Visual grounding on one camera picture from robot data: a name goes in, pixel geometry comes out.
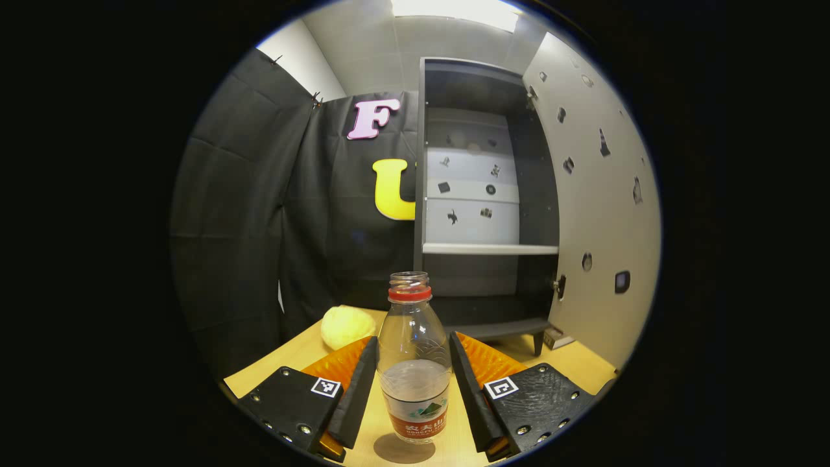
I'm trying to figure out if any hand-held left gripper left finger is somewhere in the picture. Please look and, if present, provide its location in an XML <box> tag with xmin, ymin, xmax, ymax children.
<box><xmin>237</xmin><ymin>335</ymin><xmax>379</xmax><ymax>462</ymax></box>

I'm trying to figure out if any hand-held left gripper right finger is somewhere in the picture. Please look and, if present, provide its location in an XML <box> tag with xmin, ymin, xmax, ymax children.
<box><xmin>449</xmin><ymin>331</ymin><xmax>596</xmax><ymax>462</ymax></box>

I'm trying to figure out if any clear plastic bottle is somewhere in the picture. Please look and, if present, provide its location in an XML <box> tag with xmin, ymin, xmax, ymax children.
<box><xmin>377</xmin><ymin>271</ymin><xmax>453</xmax><ymax>446</ymax></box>

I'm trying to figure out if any grey cabinet door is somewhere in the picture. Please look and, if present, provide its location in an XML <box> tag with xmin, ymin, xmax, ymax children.
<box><xmin>522</xmin><ymin>32</ymin><xmax>662</xmax><ymax>370</ymax></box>

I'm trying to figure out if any yellow bumpy fruit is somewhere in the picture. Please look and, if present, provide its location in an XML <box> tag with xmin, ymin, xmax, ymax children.
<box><xmin>321</xmin><ymin>305</ymin><xmax>377</xmax><ymax>351</ymax></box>

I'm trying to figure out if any black backdrop cloth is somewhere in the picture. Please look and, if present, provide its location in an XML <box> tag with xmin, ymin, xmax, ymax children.
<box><xmin>170</xmin><ymin>49</ymin><xmax>422</xmax><ymax>383</ymax></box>

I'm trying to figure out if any large ceiling light panel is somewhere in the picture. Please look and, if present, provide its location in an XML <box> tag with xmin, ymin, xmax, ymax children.
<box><xmin>389</xmin><ymin>0</ymin><xmax>519</xmax><ymax>33</ymax></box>

